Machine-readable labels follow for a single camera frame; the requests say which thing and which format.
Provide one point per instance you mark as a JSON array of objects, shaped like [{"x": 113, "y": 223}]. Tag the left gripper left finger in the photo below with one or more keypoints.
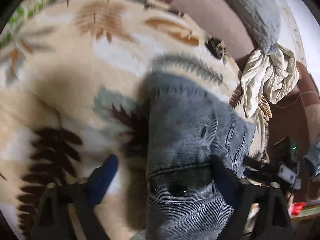
[{"x": 53, "y": 220}]

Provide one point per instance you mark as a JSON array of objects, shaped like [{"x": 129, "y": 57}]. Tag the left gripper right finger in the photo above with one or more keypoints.
[{"x": 273, "y": 221}]

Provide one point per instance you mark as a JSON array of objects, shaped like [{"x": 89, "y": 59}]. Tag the grey denim jeans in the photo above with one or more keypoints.
[{"x": 194, "y": 141}]

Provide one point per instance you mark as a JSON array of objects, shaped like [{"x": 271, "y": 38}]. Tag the cream crumpled sheet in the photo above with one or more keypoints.
[{"x": 273, "y": 76}]

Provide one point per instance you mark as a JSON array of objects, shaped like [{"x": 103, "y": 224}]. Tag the beige leaf print blanket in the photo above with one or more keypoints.
[{"x": 71, "y": 80}]

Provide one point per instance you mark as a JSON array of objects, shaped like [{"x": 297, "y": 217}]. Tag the black hair clip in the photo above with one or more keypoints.
[{"x": 216, "y": 47}]

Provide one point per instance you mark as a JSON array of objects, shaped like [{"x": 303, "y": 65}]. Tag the grey quilted pillow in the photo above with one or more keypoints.
[{"x": 262, "y": 20}]

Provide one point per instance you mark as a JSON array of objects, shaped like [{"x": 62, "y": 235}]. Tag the brown pink sofa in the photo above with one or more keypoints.
[{"x": 295, "y": 116}]

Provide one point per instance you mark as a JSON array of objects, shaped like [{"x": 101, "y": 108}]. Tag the green white folded quilt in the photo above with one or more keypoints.
[{"x": 17, "y": 13}]

